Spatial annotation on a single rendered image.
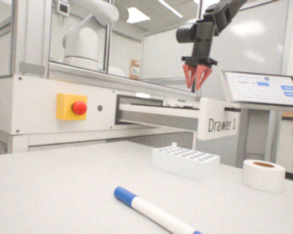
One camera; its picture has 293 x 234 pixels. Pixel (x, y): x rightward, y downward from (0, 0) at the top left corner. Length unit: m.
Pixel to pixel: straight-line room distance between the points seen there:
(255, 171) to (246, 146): 1.16
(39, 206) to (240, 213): 0.26
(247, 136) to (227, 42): 1.34
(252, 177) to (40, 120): 0.51
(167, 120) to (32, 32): 0.42
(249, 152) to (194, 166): 1.21
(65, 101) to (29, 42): 0.16
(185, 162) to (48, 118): 0.38
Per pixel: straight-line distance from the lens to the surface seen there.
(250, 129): 1.58
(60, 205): 0.30
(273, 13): 2.53
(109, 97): 0.72
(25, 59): 0.59
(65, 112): 0.58
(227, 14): 0.79
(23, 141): 0.60
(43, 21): 0.63
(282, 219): 0.35
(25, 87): 0.58
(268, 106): 1.51
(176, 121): 0.59
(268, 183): 0.44
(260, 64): 2.40
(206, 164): 0.41
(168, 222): 0.25
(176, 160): 0.43
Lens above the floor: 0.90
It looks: 3 degrees down
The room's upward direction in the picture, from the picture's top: 5 degrees clockwise
